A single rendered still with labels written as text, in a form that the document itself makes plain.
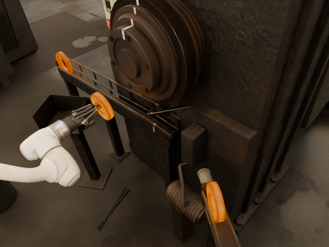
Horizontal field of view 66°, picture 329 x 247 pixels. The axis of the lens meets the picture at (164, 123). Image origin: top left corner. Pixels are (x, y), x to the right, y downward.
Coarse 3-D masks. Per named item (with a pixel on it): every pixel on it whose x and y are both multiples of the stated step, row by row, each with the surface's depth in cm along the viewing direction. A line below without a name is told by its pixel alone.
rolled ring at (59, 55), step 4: (60, 52) 192; (56, 56) 197; (60, 56) 192; (64, 56) 190; (60, 60) 201; (64, 60) 190; (68, 60) 191; (60, 64) 202; (64, 64) 204; (68, 64) 191; (64, 68) 203; (68, 68) 194; (72, 68) 195; (72, 72) 200
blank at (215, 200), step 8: (208, 184) 101; (216, 184) 98; (208, 192) 103; (216, 192) 95; (208, 200) 106; (216, 200) 93; (216, 208) 93; (224, 208) 93; (216, 216) 94; (224, 216) 94
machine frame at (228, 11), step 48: (192, 0) 92; (240, 0) 78; (288, 0) 68; (240, 48) 87; (288, 48) 83; (144, 96) 145; (192, 96) 121; (240, 96) 99; (288, 96) 111; (144, 144) 183; (240, 144) 106; (288, 144) 159; (240, 192) 134
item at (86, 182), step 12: (48, 96) 156; (60, 96) 157; (72, 96) 155; (48, 108) 157; (60, 108) 165; (72, 108) 162; (36, 120) 147; (48, 120) 158; (60, 120) 159; (72, 132) 148; (84, 144) 169; (84, 156) 175; (96, 168) 191; (108, 168) 202; (84, 180) 195; (96, 180) 194
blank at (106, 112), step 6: (96, 96) 122; (102, 96) 122; (96, 102) 128; (102, 102) 121; (108, 102) 122; (102, 108) 125; (108, 108) 123; (102, 114) 131; (108, 114) 124; (108, 120) 129
